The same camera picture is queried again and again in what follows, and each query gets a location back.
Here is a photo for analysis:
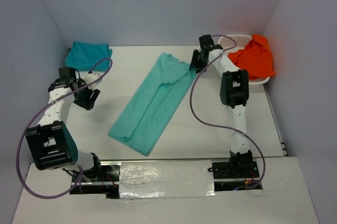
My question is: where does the teal t-shirt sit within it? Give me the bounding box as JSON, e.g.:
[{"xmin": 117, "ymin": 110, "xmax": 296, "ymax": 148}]
[{"xmin": 65, "ymin": 42, "xmax": 113, "ymax": 72}]

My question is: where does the orange t-shirt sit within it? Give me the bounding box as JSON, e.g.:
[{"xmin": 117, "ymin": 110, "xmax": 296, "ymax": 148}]
[{"xmin": 228, "ymin": 34, "xmax": 275, "ymax": 80}]

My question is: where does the light turquoise t-shirt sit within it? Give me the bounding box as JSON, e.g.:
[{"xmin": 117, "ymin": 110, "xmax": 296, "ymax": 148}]
[{"xmin": 108, "ymin": 53, "xmax": 196, "ymax": 156}]

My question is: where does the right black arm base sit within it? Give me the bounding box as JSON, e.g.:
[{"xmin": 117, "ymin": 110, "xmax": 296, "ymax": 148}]
[{"xmin": 207, "ymin": 161, "xmax": 262, "ymax": 192}]

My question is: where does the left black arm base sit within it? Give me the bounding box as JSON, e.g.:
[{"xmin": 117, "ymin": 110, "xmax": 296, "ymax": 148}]
[{"xmin": 70, "ymin": 162, "xmax": 121, "ymax": 199}]

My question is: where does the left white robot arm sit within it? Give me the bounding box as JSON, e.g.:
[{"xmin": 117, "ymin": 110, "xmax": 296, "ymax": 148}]
[{"xmin": 25, "ymin": 67, "xmax": 103, "ymax": 181}]

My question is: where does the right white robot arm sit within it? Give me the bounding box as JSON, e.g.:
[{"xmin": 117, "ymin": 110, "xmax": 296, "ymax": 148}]
[{"xmin": 190, "ymin": 34, "xmax": 253, "ymax": 177}]

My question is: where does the white plastic basket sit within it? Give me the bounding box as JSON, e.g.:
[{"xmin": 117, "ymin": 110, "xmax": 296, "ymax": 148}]
[{"xmin": 217, "ymin": 34, "xmax": 270, "ymax": 86}]

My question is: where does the silver foil tape sheet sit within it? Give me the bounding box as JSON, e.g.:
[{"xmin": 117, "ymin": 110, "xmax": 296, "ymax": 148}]
[{"xmin": 119, "ymin": 160, "xmax": 215, "ymax": 199}]

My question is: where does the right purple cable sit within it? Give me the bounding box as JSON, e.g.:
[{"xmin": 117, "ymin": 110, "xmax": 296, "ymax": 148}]
[{"xmin": 190, "ymin": 34, "xmax": 266, "ymax": 189}]

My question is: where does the purple cable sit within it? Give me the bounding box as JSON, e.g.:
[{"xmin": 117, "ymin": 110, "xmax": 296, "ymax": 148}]
[
  {"xmin": 16, "ymin": 57, "xmax": 114, "ymax": 199},
  {"xmin": 190, "ymin": 34, "xmax": 266, "ymax": 189}
]

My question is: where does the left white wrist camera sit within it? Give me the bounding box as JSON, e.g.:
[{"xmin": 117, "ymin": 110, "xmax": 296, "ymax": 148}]
[{"xmin": 83, "ymin": 73, "xmax": 101, "ymax": 84}]

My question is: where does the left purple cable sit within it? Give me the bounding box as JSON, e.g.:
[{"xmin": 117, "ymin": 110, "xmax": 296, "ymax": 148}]
[{"xmin": 16, "ymin": 57, "xmax": 114, "ymax": 199}]

